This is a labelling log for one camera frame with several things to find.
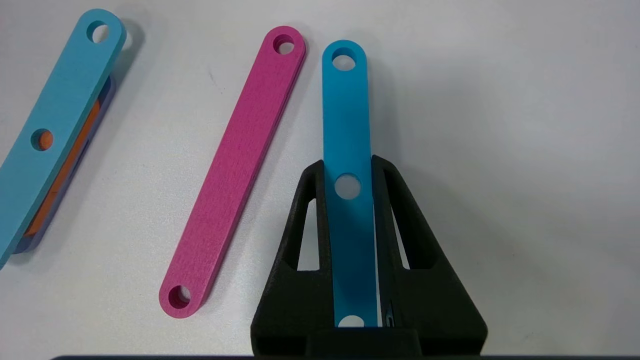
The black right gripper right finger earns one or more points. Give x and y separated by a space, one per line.
430 310

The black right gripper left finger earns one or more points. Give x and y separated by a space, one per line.
295 310

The pink strip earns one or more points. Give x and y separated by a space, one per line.
235 170

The short blue strip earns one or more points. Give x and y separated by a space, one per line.
350 125

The blue strip with middle hole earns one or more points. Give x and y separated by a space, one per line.
55 110

